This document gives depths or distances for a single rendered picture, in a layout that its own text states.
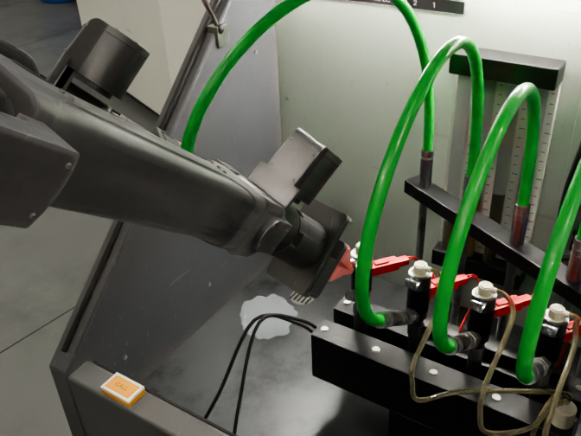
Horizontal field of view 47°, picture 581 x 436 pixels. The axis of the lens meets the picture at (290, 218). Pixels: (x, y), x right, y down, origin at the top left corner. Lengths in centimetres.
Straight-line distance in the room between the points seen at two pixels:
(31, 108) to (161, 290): 77
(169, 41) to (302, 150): 295
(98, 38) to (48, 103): 41
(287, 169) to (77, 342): 45
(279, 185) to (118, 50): 21
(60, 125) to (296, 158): 36
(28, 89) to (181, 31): 329
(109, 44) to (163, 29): 284
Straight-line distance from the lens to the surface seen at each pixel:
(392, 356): 88
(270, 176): 64
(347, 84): 109
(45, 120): 30
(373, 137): 111
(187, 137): 72
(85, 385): 95
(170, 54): 359
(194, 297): 112
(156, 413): 88
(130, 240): 96
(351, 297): 85
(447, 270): 62
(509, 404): 85
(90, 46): 71
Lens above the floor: 160
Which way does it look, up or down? 33 degrees down
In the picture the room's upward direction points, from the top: 3 degrees counter-clockwise
